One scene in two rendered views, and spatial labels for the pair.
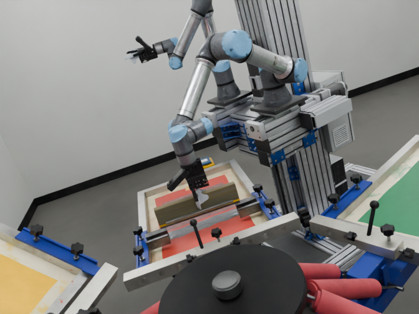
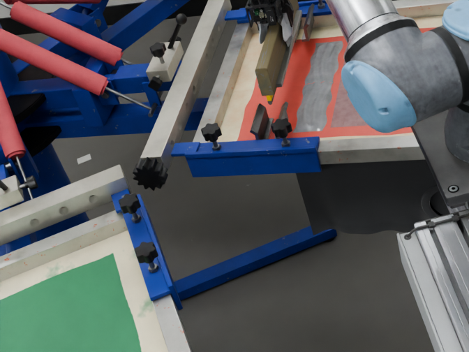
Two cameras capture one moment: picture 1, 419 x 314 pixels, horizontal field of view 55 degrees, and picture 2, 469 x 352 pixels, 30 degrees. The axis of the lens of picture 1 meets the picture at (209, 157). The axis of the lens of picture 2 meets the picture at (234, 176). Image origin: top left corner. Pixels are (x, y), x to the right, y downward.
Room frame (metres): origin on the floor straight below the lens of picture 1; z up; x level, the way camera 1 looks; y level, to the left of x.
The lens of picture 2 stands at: (2.19, -1.53, 2.18)
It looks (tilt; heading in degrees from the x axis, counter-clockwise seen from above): 39 degrees down; 119
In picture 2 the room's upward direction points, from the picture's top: 18 degrees counter-clockwise
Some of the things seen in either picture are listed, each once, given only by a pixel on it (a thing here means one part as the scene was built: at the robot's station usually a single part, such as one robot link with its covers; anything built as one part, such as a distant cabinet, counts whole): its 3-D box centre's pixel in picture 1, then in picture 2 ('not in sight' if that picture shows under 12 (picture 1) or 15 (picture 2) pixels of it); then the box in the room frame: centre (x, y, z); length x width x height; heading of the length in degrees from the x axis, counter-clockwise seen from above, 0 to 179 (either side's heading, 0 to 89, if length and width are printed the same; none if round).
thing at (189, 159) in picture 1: (186, 157); not in sight; (1.51, 0.09, 1.31); 0.08 x 0.08 x 0.05
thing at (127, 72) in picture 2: not in sight; (150, 77); (1.15, 0.08, 1.02); 0.17 x 0.06 x 0.05; 5
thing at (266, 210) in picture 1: (267, 210); (253, 156); (1.50, -0.17, 0.98); 0.30 x 0.05 x 0.07; 5
